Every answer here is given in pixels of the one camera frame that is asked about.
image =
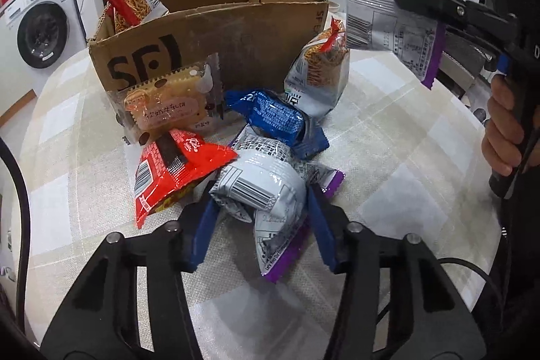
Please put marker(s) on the brown cardboard box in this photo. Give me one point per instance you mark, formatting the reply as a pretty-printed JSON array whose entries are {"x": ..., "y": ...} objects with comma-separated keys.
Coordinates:
[{"x": 253, "y": 35}]

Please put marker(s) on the person's right forearm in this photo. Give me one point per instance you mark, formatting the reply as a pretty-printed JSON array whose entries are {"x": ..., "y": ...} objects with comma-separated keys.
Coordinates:
[{"x": 514, "y": 280}]

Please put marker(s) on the grey chair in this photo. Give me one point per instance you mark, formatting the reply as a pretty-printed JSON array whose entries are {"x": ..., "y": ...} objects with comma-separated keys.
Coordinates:
[{"x": 464, "y": 69}]

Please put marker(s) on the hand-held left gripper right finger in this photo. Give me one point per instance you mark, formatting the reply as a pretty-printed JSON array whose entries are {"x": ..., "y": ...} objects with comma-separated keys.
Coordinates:
[{"x": 324, "y": 229}]

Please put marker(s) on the large white noodle snack bag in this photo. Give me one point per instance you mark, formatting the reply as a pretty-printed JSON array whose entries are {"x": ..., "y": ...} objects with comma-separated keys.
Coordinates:
[{"x": 133, "y": 8}]

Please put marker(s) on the red-edged noodle snack bag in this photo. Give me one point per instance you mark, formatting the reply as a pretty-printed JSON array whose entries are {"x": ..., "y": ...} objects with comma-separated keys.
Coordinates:
[{"x": 316, "y": 73}]

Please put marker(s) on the clear cracker packet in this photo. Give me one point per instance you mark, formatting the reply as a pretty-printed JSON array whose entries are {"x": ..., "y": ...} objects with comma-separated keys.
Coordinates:
[{"x": 168, "y": 107}]

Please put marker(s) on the person's right hand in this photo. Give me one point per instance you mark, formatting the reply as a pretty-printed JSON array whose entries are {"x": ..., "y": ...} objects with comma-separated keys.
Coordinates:
[{"x": 504, "y": 124}]

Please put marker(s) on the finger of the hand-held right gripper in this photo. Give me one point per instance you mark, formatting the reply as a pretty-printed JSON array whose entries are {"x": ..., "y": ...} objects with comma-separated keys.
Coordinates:
[
  {"x": 472, "y": 43},
  {"x": 443, "y": 8}
]

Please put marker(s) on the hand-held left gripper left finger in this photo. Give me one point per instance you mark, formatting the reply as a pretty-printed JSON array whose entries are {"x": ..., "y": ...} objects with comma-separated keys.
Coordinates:
[{"x": 201, "y": 235}]

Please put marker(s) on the blue snack packet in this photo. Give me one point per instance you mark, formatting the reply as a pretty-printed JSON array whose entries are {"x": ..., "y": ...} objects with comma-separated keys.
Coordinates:
[{"x": 274, "y": 119}]

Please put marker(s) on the silver purple snack packet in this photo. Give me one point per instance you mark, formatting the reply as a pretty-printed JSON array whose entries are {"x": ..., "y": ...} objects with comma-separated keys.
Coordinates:
[
  {"x": 379, "y": 18},
  {"x": 261, "y": 191},
  {"x": 270, "y": 151}
]

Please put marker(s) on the white washing machine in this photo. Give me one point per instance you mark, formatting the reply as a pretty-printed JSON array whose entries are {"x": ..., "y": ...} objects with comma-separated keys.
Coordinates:
[{"x": 38, "y": 27}]

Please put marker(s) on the small red snack packet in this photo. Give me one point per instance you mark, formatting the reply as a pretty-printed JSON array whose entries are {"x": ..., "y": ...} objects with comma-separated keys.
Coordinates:
[{"x": 177, "y": 166}]

